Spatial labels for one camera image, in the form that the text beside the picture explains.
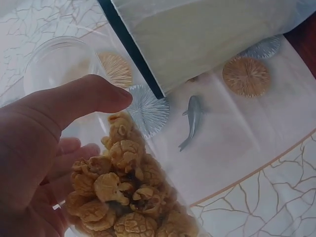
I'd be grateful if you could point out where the person's left hand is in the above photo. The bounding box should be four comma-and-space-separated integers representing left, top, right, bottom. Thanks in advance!
0, 74, 134, 237

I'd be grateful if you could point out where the clear plastic cup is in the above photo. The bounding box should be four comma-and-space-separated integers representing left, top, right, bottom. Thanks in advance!
23, 36, 206, 237

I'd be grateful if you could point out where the pile of caramel popcorn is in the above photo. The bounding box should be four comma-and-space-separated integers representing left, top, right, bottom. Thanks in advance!
64, 112, 198, 237

